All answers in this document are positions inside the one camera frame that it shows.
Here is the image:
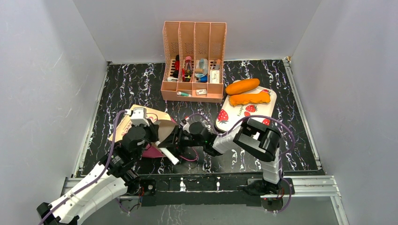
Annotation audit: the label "white label box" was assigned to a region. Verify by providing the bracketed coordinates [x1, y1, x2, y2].
[209, 70, 220, 83]

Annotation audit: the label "aluminium frame rail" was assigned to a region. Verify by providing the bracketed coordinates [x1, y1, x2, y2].
[56, 175, 349, 225]

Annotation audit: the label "blue tape dispenser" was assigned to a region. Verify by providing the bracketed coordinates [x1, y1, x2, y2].
[194, 58, 208, 83]

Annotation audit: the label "orange plastic file organizer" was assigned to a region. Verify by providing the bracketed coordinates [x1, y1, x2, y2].
[161, 21, 227, 103]

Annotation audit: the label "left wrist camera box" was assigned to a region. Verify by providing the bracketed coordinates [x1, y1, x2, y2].
[125, 107, 149, 126]

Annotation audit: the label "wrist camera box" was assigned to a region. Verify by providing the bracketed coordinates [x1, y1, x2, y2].
[180, 117, 190, 132]
[125, 107, 149, 126]

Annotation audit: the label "smooth orange bread loaf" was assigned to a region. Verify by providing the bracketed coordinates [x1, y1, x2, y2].
[225, 78, 260, 96]

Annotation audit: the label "strawberry print tray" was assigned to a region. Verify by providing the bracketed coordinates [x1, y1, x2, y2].
[214, 86, 277, 132]

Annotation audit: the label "small white card box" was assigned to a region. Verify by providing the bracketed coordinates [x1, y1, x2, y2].
[196, 89, 207, 96]

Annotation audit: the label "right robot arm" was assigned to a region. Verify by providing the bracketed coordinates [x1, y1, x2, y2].
[158, 116, 283, 195]

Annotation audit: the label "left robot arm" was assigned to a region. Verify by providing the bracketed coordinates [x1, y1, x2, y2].
[37, 119, 159, 225]

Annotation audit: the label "fake orange bread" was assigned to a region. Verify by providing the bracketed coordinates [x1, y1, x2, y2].
[229, 92, 271, 106]

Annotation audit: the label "pink capped tube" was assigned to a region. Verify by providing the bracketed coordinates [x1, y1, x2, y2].
[183, 56, 193, 82]

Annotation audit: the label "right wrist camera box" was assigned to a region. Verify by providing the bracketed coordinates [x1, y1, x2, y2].
[180, 117, 190, 132]

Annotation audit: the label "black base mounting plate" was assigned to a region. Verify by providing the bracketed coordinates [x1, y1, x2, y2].
[121, 172, 288, 207]

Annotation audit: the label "paper cake bag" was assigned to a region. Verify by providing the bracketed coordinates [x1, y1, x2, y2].
[108, 104, 199, 162]

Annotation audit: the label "metal tongs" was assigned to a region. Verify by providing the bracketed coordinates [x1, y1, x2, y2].
[159, 148, 179, 165]

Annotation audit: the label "green marker pen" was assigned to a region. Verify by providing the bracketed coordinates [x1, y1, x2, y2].
[177, 91, 192, 97]

